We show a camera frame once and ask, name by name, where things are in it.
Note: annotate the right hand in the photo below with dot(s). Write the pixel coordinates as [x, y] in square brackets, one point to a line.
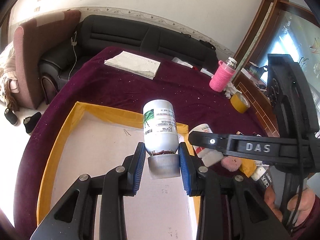
[306, 204]

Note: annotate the maroon sleeved forearm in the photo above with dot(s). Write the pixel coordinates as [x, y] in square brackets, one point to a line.
[308, 219]

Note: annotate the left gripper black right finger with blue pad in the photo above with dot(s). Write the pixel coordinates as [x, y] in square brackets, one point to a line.
[230, 208]

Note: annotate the pink sleeved water bottle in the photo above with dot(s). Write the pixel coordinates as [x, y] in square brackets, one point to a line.
[223, 74]

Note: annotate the white medicine bottle grey cap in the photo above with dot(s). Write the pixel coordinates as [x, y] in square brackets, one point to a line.
[161, 139]

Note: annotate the white bottle red label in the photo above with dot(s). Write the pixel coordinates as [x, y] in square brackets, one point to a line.
[208, 156]

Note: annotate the white folded paper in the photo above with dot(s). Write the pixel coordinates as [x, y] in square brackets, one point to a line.
[135, 64]

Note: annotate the maroon velvet tablecloth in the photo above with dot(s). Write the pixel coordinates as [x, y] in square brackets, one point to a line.
[187, 89]

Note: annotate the black leather sofa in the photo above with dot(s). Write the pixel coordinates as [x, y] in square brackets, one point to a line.
[96, 33]

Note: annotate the yellow tape roll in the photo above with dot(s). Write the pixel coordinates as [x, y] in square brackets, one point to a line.
[240, 102]

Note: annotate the brown wooden cabinet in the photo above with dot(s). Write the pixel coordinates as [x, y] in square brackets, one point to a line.
[255, 42]

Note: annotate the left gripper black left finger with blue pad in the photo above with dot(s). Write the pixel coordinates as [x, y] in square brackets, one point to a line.
[73, 216]

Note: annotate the pink fluffy ball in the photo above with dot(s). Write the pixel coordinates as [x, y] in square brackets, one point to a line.
[230, 163]

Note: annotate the yellow-rimmed cardboard box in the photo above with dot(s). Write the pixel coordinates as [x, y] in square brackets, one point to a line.
[95, 139]

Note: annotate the yellow paper packet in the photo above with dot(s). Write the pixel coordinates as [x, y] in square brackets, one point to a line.
[247, 167]

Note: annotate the black snack packet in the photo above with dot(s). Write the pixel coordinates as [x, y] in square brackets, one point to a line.
[262, 177]

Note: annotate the black shoe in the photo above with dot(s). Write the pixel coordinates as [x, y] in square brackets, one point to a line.
[30, 122]
[11, 116]

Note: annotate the pink brown armchair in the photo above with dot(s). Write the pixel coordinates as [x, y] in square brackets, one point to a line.
[31, 40]

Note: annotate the crumpled white tissue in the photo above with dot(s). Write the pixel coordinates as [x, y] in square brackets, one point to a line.
[230, 90]

